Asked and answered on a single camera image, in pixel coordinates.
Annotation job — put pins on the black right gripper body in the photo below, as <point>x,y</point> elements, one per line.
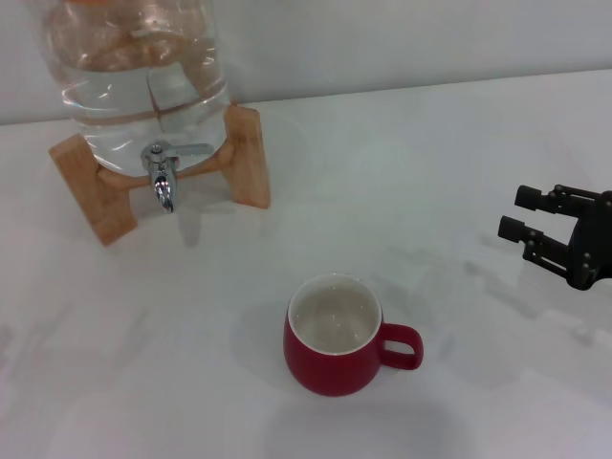
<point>595,248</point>

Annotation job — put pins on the glass water dispenser jar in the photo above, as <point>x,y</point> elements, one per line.
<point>119,105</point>

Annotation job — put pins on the wooden dispenser stand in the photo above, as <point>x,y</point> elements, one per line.
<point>248,158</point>

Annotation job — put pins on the chrome faucet tap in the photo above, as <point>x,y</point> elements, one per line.
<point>162,184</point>

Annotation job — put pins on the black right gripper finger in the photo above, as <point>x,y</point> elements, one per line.
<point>540,244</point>
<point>531,197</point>

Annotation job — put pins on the red ceramic cup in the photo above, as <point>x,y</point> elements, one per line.
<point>325,375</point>

